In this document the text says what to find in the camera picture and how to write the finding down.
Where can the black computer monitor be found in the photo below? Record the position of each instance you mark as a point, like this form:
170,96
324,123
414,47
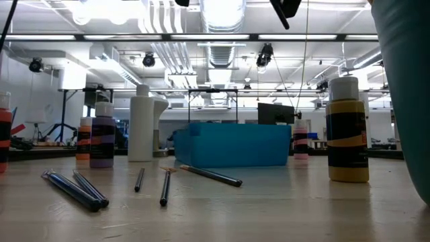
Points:
275,114

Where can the small purple paint bottle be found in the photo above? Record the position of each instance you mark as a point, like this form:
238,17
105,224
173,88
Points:
102,161

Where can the small red paint bottle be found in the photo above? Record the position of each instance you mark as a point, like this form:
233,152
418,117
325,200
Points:
5,116

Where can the small yellow paint bottle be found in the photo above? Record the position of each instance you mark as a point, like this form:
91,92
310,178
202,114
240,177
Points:
346,171

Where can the black overhead frame beam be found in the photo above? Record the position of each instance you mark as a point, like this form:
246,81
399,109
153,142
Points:
253,37

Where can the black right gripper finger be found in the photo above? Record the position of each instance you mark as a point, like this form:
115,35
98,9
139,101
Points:
292,6

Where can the small pink paint bottle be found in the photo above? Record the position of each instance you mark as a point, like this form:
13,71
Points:
301,129

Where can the large white paint bottle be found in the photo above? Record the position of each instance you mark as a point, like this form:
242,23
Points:
141,127

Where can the background black robot arm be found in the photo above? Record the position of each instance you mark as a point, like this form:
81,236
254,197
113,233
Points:
60,127

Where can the silver ceiling ventilation duct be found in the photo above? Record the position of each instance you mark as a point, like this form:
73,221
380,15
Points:
223,13

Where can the black ceiling spotlight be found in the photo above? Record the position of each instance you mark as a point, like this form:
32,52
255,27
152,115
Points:
36,65
148,60
265,53

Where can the teal plastic bin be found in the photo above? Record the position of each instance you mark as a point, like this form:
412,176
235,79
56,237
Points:
231,144

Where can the small orange paint bottle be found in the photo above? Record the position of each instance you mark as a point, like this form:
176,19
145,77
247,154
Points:
84,155

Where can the dark green cup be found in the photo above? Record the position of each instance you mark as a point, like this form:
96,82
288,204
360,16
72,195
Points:
406,101

